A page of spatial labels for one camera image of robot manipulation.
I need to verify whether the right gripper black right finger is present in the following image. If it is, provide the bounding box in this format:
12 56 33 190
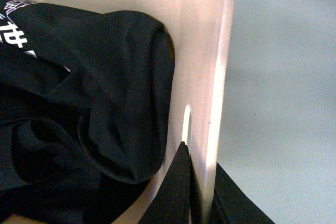
209 164 274 224

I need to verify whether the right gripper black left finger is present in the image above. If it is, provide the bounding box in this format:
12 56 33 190
139 142 201 224

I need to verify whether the beige plastic laundry hamper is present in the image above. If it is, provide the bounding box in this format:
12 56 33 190
32 0 234 223

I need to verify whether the black printed garment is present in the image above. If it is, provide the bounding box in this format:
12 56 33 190
1 0 174 223

